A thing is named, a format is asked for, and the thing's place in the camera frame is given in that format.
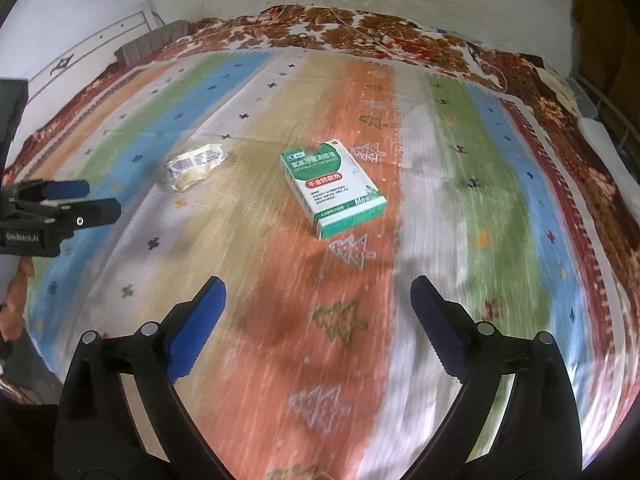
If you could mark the metal bed frame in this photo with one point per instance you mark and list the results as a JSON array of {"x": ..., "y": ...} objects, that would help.
[{"x": 607, "y": 102}]

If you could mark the striped colourful blanket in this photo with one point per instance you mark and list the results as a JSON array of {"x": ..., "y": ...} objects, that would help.
[{"x": 450, "y": 210}]

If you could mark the white cloth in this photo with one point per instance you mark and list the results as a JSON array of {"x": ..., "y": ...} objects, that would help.
[{"x": 600, "y": 135}]

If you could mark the white headboard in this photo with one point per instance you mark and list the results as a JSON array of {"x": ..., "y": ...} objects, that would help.
[{"x": 85, "y": 45}]

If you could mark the clear plastic wrapper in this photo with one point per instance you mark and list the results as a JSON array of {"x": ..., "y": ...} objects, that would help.
[{"x": 192, "y": 165}]

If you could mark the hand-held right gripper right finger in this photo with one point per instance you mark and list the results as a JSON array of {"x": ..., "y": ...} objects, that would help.
[{"x": 440, "y": 322}]

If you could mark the green and white box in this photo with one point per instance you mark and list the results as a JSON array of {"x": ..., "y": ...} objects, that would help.
[{"x": 330, "y": 185}]

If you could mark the person's left hand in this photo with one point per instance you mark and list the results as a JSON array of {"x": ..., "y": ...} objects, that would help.
[{"x": 12, "y": 305}]

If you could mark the brown floral blanket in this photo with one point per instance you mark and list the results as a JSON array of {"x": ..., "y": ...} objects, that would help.
[{"x": 400, "y": 30}]

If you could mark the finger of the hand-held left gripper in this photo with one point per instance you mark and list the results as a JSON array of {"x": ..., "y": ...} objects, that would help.
[
  {"x": 95, "y": 212},
  {"x": 65, "y": 189}
]

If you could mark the brown cloth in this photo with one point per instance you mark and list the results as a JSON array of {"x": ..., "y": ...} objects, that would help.
[{"x": 605, "y": 20}]

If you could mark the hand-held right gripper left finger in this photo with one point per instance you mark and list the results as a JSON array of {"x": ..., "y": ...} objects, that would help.
[{"x": 197, "y": 322}]

